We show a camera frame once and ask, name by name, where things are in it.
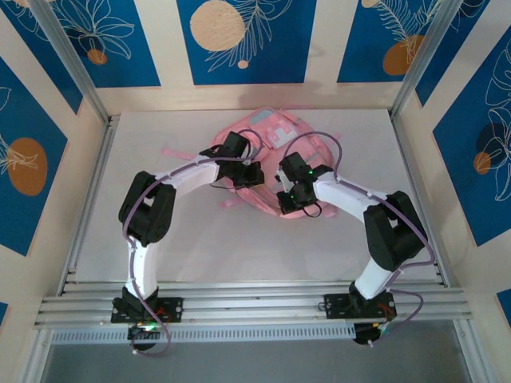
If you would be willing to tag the pink student backpack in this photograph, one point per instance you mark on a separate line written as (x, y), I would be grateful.
(265, 201)

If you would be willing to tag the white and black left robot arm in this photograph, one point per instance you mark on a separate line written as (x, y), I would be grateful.
(147, 211)

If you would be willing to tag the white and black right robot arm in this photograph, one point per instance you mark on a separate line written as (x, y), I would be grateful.
(393, 231)

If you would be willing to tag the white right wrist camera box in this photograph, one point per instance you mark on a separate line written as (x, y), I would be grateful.
(285, 179)

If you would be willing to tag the aluminium front frame rails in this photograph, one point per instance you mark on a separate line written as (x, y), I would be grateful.
(255, 307)

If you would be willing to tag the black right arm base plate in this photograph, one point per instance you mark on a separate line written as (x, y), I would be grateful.
(337, 305)

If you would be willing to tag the aluminium right side rail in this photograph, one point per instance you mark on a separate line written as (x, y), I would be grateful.
(399, 133)

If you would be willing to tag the aluminium rail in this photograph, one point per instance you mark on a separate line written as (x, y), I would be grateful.
(103, 159)
(399, 133)

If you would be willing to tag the aluminium left side rail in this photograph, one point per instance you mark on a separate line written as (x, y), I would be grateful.
(103, 159)

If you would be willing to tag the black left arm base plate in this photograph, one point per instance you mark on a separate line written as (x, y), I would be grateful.
(171, 309)

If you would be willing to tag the aluminium right corner post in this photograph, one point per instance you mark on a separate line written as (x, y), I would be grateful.
(426, 60)

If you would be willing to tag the aluminium corner post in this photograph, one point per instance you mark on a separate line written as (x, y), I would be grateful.
(73, 60)
(426, 60)

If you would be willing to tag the aluminium left corner post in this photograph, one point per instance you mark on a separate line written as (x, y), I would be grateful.
(73, 60)

